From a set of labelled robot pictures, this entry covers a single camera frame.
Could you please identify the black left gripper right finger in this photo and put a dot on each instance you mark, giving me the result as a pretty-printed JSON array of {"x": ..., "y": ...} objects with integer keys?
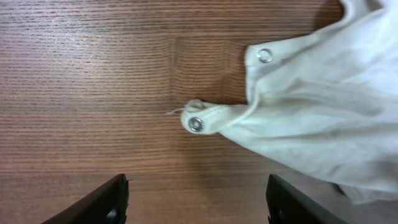
[{"x": 288, "y": 205}]

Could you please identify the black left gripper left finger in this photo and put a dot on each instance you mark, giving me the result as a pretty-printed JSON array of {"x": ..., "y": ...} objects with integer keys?
[{"x": 105, "y": 205}]

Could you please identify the white camouflage baby garment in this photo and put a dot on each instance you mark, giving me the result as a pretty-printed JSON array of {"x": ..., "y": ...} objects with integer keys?
[{"x": 324, "y": 104}]

